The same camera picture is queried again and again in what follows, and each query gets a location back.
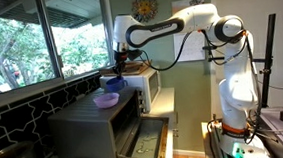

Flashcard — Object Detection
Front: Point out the glass toaster oven door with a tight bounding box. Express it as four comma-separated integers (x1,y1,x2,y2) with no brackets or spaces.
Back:
113,115,173,158

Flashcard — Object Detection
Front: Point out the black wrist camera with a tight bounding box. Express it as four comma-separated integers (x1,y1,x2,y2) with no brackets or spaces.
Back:
125,48,145,62

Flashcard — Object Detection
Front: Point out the silver toaster oven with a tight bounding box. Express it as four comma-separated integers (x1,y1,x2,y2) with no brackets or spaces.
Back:
45,84,149,158

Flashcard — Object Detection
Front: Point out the window with metal frame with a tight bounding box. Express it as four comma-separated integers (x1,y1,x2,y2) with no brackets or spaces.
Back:
0,0,119,112

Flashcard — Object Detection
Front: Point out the pink plastic bowl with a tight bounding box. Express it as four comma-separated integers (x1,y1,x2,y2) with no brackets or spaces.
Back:
92,92,121,110

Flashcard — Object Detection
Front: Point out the wooden serving tray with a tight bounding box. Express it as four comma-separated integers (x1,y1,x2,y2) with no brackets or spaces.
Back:
98,58,154,79

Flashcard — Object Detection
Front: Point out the paper wall calendar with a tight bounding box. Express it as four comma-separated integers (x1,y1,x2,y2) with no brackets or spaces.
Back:
170,0,211,64

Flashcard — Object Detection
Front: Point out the black camera stand pole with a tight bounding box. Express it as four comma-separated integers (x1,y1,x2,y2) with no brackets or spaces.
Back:
254,12,283,110

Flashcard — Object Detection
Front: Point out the white microwave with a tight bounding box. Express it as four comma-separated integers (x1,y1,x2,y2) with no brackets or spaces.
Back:
99,66,164,117

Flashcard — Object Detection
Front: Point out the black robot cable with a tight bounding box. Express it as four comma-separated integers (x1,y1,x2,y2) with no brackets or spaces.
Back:
137,30,196,74

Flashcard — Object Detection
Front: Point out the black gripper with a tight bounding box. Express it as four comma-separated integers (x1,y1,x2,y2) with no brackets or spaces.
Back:
112,51,131,81

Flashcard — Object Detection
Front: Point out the sun wall decoration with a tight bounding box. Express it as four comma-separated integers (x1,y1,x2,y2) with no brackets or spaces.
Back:
130,0,161,25

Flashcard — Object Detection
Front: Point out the blue plastic cup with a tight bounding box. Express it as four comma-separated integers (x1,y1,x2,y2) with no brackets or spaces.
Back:
104,75,129,93

